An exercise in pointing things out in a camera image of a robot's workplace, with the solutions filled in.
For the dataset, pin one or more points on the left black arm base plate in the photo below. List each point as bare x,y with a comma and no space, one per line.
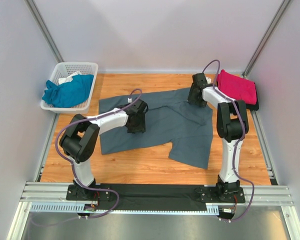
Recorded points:
78,193

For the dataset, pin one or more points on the aluminium front rail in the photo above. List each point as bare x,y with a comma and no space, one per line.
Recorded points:
263,195

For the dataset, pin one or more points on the aluminium corner post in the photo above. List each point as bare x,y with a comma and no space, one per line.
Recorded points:
34,10
283,7

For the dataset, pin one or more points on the right aluminium corner post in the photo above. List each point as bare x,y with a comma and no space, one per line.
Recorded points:
283,7

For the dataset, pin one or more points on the grey-blue t-shirt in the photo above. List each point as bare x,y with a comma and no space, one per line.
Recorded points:
170,119

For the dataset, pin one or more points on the teal blue t-shirt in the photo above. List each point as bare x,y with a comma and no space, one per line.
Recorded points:
68,94

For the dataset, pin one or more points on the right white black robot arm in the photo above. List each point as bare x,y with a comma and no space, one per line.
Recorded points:
231,124

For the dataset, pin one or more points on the left aluminium corner post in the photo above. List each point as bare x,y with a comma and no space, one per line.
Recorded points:
34,10

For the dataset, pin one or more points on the black base cloth strip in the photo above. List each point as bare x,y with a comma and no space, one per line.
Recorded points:
157,197

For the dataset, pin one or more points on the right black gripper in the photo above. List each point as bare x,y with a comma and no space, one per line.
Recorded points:
202,103

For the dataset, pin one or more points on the white t-shirt in basket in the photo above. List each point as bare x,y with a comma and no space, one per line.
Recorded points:
68,78

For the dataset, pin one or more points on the white slotted cable duct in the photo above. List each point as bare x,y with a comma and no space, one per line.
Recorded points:
211,210

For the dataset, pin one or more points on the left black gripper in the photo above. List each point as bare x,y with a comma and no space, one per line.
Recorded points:
140,128

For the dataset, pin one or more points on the folded magenta t-shirt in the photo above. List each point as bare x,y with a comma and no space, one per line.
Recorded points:
237,87

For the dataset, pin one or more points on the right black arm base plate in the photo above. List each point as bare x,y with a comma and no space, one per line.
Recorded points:
210,194

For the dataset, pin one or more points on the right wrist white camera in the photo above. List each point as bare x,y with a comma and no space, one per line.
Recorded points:
208,80

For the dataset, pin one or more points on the white plastic laundry basket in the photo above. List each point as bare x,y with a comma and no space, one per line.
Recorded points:
64,69

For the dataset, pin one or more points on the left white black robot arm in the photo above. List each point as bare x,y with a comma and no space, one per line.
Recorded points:
79,138

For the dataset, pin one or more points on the folded black t-shirt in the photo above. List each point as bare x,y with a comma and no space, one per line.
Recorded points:
252,106

